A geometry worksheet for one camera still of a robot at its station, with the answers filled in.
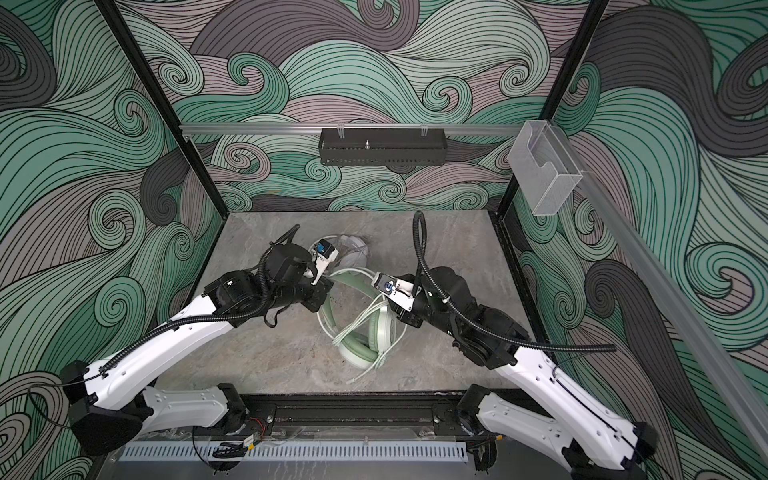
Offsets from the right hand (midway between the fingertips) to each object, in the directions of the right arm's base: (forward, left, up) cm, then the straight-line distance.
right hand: (397, 282), depth 65 cm
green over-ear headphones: (-9, +3, -2) cm, 10 cm away
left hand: (+2, +15, -4) cm, 16 cm away
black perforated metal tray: (+49, +4, +3) cm, 50 cm away
